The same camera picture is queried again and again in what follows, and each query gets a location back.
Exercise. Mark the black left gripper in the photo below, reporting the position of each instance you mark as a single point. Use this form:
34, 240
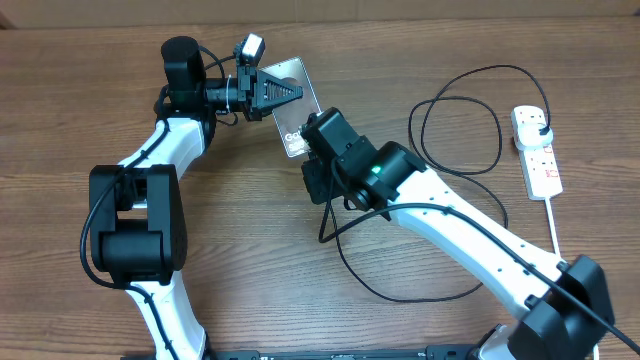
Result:
247, 78

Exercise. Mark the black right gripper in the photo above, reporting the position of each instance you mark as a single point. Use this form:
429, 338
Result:
311, 170

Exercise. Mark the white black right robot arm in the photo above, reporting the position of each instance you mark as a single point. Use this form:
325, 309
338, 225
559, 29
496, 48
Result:
562, 309

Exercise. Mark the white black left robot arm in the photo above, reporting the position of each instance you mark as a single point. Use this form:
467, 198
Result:
134, 238

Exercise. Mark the white charger plug adapter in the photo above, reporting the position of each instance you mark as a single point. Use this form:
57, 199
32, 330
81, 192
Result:
530, 136

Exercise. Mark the white power strip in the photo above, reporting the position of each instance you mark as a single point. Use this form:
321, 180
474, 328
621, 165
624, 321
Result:
539, 166

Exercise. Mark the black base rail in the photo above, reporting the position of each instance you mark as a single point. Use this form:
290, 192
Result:
431, 352

